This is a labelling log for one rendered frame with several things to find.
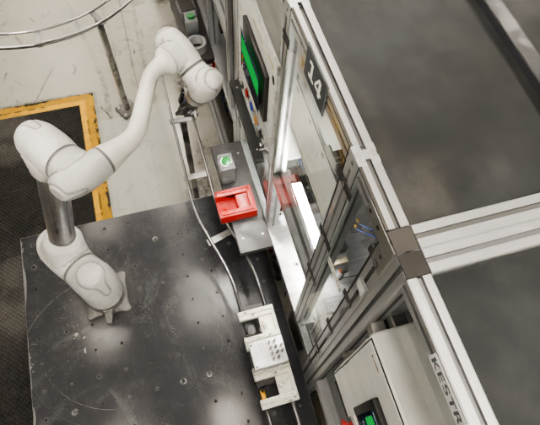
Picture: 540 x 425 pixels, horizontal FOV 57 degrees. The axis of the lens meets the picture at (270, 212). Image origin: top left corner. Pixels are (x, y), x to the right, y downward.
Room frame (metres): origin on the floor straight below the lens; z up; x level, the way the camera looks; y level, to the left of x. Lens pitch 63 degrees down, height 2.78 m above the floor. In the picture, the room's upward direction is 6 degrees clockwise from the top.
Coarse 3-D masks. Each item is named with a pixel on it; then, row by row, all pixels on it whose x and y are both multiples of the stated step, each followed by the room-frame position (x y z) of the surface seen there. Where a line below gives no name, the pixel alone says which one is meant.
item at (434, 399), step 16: (400, 304) 0.28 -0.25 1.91; (384, 320) 0.33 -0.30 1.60; (400, 320) 0.26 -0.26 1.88; (368, 336) 0.33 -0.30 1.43; (400, 336) 0.24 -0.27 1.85; (416, 336) 0.22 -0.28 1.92; (416, 352) 0.20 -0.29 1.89; (336, 368) 0.28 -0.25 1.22; (416, 368) 0.18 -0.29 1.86; (432, 368) 0.17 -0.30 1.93; (336, 384) 0.25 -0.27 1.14; (432, 384) 0.15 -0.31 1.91; (336, 400) 0.21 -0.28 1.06; (432, 400) 0.13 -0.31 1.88; (336, 416) 0.17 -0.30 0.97; (432, 416) 0.10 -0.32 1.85; (448, 416) 0.10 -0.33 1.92
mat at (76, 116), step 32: (0, 128) 1.81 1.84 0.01; (64, 128) 1.86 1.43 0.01; (96, 128) 1.90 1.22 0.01; (0, 160) 1.57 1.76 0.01; (0, 192) 1.34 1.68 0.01; (32, 192) 1.36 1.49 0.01; (96, 192) 1.41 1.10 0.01; (0, 224) 1.13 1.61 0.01; (32, 224) 1.15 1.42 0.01; (0, 256) 0.92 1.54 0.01; (0, 288) 0.74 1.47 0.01; (0, 320) 0.56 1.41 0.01; (0, 352) 0.39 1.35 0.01; (0, 384) 0.24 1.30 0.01; (0, 416) 0.09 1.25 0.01; (32, 416) 0.10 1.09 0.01
